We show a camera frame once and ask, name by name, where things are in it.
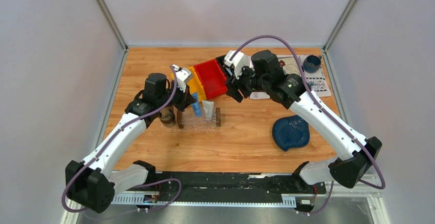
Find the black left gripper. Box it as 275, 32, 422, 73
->
157, 80, 196, 112

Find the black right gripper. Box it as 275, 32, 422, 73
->
225, 62, 270, 103

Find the blue toothpaste tube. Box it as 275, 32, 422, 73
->
191, 92, 202, 117

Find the clear textured toiletry holder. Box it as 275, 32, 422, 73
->
175, 108, 222, 131

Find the white toothpaste tube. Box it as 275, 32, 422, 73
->
202, 100, 214, 120

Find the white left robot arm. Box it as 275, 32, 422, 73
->
61, 67, 196, 213

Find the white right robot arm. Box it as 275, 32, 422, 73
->
219, 50, 382, 193

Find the clear textured glass tray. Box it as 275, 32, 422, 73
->
160, 108, 222, 133

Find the yellow plastic bin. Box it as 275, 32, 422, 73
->
187, 66, 207, 102

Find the red plastic bin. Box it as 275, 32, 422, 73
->
193, 59, 228, 99

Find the black plastic bin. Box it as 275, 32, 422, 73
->
215, 55, 233, 81

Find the floral square ceramic plate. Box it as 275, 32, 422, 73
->
278, 56, 301, 76

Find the blue shell shaped dish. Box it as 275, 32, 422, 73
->
272, 115, 310, 152

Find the blue ceramic mug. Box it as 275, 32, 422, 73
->
302, 55, 322, 73

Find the white patterned placemat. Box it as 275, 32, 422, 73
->
249, 55, 331, 99

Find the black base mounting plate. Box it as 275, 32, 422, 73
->
133, 171, 327, 204

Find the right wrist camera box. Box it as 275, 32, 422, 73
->
224, 50, 253, 79

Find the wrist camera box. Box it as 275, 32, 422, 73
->
171, 65, 193, 93
224, 50, 253, 79

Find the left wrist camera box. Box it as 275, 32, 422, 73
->
171, 65, 193, 93

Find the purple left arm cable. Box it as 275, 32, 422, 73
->
61, 65, 179, 214

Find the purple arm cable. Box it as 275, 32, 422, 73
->
229, 35, 386, 216
61, 65, 179, 214

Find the grey left frame post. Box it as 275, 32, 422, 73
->
95, 0, 129, 52

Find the grey aluminium frame post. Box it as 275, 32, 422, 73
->
321, 0, 372, 52

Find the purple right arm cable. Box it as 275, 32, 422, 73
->
229, 35, 386, 216

